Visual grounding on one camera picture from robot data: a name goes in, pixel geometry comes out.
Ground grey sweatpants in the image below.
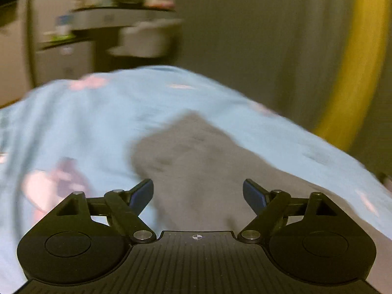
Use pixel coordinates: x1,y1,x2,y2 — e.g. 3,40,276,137
131,113,354,233

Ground light blue mushroom bedsheet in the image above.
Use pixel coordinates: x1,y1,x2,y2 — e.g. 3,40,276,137
1,66,391,293

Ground grey curtain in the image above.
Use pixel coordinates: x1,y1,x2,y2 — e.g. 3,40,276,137
176,0,391,173

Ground white desk with clutter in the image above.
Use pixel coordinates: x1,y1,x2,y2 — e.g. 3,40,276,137
31,5,183,86

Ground yellow curtain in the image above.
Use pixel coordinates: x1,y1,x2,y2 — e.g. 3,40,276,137
314,0,391,151

